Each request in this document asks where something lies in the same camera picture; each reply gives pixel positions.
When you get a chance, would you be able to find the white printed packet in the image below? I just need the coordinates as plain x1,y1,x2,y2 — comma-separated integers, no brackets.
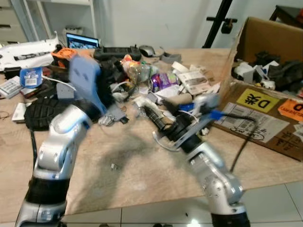
177,68,212,96

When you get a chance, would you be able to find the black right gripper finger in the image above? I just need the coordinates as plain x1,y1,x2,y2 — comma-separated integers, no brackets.
174,101,194,120
142,105,167,133

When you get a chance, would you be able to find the white keypad device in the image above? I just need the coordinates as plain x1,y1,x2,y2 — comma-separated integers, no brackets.
0,76,23,100

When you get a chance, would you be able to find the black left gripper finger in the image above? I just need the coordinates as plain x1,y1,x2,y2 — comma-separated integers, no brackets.
100,57,126,89

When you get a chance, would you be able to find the grey plastic bracket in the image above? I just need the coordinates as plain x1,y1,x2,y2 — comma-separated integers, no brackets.
105,103,129,126

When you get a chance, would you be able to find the white shelf frame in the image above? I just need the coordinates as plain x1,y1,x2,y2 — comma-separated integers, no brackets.
27,0,98,40

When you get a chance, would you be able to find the white plastic device shell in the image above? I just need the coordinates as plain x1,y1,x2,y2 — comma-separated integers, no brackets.
0,37,61,72

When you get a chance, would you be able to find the brown cardboard box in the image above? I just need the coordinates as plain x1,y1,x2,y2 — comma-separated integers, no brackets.
212,17,303,162

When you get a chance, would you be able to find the orange plastic part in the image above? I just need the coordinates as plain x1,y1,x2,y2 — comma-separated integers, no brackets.
51,47,80,68

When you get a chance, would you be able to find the black knee pad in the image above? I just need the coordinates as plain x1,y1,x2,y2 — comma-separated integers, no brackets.
24,96,72,131

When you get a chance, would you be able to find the clear plastic bottle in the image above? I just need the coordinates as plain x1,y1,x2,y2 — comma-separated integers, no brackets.
120,54,153,85

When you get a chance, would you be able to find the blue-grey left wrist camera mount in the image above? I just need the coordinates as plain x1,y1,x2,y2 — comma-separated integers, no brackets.
68,54,108,115

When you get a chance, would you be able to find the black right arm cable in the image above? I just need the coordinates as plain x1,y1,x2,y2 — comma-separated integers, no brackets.
221,111,260,174

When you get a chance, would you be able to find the open laptop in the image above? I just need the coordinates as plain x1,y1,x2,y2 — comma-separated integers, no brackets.
66,33,100,51

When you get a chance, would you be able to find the purple snack wrapper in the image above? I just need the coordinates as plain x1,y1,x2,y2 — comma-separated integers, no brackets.
150,72,180,93

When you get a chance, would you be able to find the black tripod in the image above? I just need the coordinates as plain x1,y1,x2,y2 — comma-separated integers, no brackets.
202,0,238,49

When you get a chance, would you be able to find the black cloth in box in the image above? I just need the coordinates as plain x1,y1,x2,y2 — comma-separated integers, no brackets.
267,59,303,94

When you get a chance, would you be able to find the grey computer mouse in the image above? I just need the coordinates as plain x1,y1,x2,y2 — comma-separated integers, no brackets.
139,45,156,58

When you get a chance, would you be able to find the grey plastic block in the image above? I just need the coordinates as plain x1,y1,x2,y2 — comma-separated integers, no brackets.
160,52,182,65

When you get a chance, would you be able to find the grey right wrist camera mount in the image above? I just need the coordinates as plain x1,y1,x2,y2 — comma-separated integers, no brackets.
166,94,224,143

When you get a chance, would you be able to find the grey drawer cabinet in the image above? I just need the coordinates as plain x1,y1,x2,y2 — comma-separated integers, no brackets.
0,0,30,44

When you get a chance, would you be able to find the white plastic part in box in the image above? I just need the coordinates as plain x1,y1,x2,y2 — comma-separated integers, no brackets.
232,61,259,82

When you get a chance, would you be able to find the blue labelled round lid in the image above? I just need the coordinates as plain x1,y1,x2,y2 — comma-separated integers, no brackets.
19,67,44,89

